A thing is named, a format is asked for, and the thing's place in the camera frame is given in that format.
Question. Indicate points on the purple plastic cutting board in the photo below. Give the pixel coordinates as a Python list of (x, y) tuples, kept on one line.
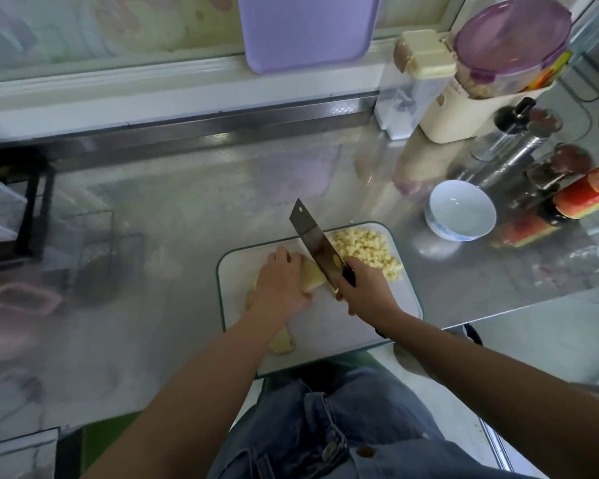
[(309, 30)]

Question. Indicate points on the clear plastic bottle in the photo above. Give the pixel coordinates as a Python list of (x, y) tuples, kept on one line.
[(589, 259)]

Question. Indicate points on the person's left forearm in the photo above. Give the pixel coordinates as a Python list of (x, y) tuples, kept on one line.
[(175, 404)]

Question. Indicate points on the person's right hand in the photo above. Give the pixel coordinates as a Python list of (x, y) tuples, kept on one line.
[(371, 292)]

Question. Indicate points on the pile of diced potato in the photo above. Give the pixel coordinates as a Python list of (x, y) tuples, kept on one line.
[(367, 246)]

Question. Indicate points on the person's blue jeans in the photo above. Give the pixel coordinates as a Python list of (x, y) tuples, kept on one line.
[(299, 439)]

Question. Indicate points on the green mat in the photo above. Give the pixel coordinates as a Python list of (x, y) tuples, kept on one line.
[(105, 434)]

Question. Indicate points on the glass jar red lid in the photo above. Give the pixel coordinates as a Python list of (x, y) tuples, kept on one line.
[(564, 164)]

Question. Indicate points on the sauce bottle red label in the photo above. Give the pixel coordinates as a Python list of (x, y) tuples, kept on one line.
[(587, 196)]

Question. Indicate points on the clear container cream lid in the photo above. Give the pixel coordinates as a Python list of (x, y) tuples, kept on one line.
[(409, 90)]

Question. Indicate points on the clear plastic storage box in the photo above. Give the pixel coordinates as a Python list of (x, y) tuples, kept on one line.
[(0, 209)]

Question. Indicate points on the person's left hand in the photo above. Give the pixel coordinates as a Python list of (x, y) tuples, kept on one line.
[(278, 284)]

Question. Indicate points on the purple lid food container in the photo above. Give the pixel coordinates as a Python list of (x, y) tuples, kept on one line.
[(514, 47)]

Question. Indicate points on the pile of yellow potato slices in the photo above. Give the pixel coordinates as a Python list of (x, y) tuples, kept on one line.
[(279, 339)]

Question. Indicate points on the white cutting board green rim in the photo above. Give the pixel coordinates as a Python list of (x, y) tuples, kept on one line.
[(339, 324)]

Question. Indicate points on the metal bowl with scraps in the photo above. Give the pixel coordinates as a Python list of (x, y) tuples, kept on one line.
[(469, 332)]

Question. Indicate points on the steel cleaver knife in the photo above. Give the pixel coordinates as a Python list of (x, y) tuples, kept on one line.
[(315, 239)]

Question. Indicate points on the person's right forearm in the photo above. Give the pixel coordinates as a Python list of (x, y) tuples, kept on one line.
[(514, 399)]

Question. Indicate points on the steel bin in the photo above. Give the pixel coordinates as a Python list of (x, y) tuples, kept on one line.
[(15, 456)]

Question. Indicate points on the black metal rack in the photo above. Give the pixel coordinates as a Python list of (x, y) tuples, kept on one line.
[(35, 209)]

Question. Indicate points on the white bowl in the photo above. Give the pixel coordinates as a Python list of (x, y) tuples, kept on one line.
[(461, 209)]

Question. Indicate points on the cream plastic canister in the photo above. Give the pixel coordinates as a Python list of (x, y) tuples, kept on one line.
[(454, 119)]

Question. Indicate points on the glass bottle black cap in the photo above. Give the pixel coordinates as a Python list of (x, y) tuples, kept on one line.
[(507, 126)]

